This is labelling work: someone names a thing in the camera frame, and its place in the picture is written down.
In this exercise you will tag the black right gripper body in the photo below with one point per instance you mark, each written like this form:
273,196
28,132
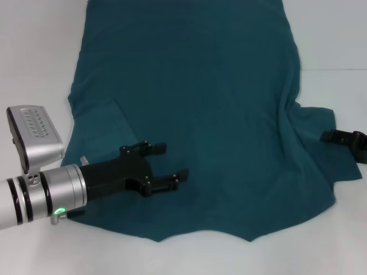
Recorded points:
360,146

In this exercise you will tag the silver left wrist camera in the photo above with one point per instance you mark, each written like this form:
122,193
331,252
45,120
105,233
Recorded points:
37,129

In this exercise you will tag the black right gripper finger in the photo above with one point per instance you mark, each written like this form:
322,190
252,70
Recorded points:
335,137

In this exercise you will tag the teal blue t-shirt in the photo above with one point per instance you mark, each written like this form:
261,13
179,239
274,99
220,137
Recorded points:
200,86

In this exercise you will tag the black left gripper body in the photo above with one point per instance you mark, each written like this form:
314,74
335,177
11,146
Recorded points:
114,174

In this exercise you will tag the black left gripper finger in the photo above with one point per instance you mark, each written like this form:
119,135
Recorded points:
160,147
183,176

